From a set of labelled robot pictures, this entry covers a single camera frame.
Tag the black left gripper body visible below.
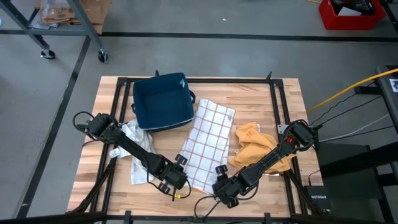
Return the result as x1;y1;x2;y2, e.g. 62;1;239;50
154;157;190;192

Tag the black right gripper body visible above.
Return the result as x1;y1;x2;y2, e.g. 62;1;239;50
212;174;246;203

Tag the white red-checked kitchen towel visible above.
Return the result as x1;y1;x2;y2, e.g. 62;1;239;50
179;98;236;195

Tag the mustard yellow towel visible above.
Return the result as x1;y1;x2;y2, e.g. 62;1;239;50
228;121;298;175

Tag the white grey-striped kitchen towel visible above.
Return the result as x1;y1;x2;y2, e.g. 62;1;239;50
108;118;157;185

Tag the navy blue fabric basket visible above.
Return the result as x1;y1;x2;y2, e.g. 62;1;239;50
131;72;197;134

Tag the black equipment stand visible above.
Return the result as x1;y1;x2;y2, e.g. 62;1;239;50
315;64;398;224

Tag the brown cardboard box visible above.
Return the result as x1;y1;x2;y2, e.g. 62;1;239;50
80;0;112;35

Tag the grey metal cart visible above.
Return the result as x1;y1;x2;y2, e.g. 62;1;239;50
0;0;109;64

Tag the red plastic bin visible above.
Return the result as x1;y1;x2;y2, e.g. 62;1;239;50
318;0;387;31

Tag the plastic-wrapped cardboard stack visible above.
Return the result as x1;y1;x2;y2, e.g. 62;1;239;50
34;0;82;26

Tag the black electronic device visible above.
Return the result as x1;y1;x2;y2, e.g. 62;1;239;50
330;0;376;16

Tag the black Netgear network switch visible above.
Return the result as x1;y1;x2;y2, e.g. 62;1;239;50
303;185;333;215

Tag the black aluminium frame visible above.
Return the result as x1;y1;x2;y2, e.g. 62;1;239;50
0;70;398;224

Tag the yellow cable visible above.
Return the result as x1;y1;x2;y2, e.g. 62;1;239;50
306;67;398;113

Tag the grey cable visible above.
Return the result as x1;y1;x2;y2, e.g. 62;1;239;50
318;113;391;143

